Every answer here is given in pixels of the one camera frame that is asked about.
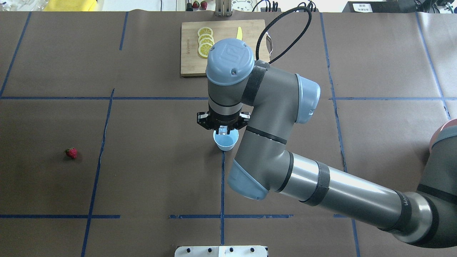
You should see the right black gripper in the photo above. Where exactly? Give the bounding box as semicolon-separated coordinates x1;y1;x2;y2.
196;111;250;131

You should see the light blue cup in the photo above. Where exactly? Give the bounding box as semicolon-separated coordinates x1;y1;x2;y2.
213;130;239;151

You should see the wooden cutting board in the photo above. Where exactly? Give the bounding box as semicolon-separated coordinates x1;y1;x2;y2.
181;19;266;77

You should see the pink bowl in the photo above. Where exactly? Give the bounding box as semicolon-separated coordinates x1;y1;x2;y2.
429;119;457;153

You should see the yellow plastic knife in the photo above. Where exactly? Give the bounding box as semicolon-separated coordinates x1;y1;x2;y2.
236;26;243;40

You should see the red strawberry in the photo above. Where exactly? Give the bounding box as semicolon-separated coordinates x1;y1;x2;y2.
65;147;78;159

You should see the lemon slices row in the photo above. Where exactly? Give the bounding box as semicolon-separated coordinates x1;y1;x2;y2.
197;27;215;59

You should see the aluminium frame post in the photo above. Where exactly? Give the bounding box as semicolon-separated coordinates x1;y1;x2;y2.
215;0;233;17

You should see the yellow cloth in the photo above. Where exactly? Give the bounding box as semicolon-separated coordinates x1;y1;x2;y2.
44;0;98;11

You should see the clear ice cube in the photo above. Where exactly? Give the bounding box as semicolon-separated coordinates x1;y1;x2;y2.
218;126;230;135

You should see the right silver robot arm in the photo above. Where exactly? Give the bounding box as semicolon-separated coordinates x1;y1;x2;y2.
196;38;456;248

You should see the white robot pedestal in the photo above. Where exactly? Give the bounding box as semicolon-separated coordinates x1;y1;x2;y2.
174;245;269;257

